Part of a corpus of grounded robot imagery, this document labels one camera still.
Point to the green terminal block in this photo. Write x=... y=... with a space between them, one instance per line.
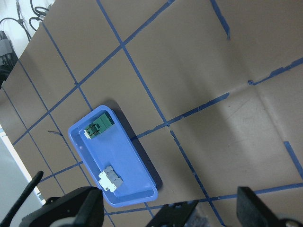
x=98 y=126

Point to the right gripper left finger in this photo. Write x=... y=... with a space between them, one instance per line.
x=91 y=213

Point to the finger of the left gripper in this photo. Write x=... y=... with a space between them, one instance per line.
x=181 y=214

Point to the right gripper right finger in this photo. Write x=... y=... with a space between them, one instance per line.
x=251 y=211

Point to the blue plastic tray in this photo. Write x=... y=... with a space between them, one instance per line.
x=114 y=148

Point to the white circuit breaker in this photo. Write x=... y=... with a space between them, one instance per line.
x=109 y=180

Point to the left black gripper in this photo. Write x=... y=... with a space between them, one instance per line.
x=57 y=208

